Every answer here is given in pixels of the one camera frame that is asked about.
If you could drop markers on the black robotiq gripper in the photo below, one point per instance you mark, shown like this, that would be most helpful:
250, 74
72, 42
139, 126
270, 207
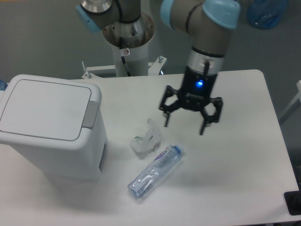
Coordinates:
194, 94

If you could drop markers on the white plastic trash can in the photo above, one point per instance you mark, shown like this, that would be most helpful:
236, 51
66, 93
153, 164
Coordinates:
81, 158

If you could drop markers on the white trash can lid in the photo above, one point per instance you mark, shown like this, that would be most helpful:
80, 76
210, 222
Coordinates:
44, 109

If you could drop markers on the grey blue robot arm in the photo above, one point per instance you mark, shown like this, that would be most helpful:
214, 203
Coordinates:
209, 22

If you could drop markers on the crumpled white plastic packaging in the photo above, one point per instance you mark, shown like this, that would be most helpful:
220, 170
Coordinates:
149, 142

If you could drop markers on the clear crushed water bottle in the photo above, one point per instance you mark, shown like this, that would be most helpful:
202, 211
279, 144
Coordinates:
155, 171

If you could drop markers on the blue plastic bag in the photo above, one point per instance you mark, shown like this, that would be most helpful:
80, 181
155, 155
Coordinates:
265, 14

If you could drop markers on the black device at table edge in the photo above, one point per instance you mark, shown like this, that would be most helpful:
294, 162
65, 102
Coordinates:
293, 202

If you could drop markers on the blue object at left edge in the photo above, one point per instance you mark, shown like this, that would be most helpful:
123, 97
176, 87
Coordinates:
3, 85

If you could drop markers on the white metal base frame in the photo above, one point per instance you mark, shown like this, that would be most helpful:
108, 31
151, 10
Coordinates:
107, 71

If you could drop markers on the white frame at right edge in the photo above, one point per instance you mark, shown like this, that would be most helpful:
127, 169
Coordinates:
292, 106

